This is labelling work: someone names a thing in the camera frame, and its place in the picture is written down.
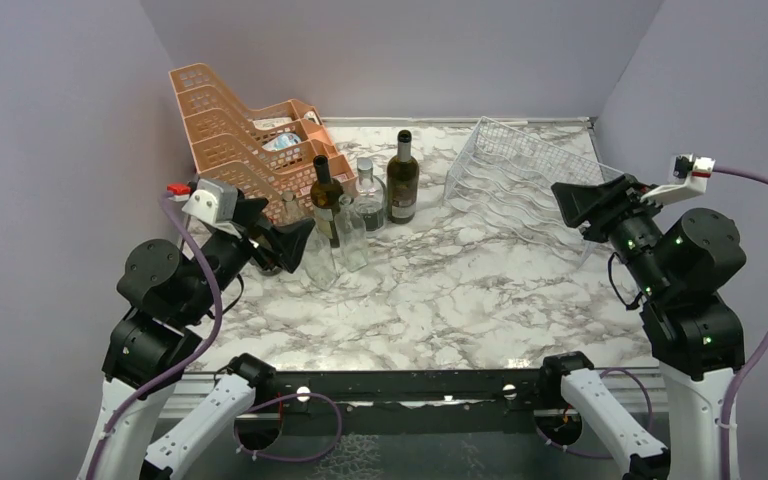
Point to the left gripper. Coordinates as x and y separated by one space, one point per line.
248 214

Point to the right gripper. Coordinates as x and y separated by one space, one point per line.
578 202

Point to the clear tall glass bottle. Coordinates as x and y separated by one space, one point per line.
318 261

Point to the clear square glass bottle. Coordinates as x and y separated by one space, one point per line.
352 234

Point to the dark labelled wine bottle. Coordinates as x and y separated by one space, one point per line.
402 177

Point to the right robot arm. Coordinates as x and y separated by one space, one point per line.
695 337

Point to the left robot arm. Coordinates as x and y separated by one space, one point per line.
170 288

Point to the green wine bottle black cap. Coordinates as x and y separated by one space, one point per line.
325 193

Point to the orange plastic file rack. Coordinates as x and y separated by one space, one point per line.
226 146

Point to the clear round bottle silver cap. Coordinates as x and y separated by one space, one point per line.
370 200

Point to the blue white packet in rack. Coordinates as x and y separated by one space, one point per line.
282 141

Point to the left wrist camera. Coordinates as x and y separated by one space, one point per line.
212 202

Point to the white wire wine rack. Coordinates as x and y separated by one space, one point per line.
503 176

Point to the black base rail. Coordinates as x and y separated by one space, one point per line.
407 402

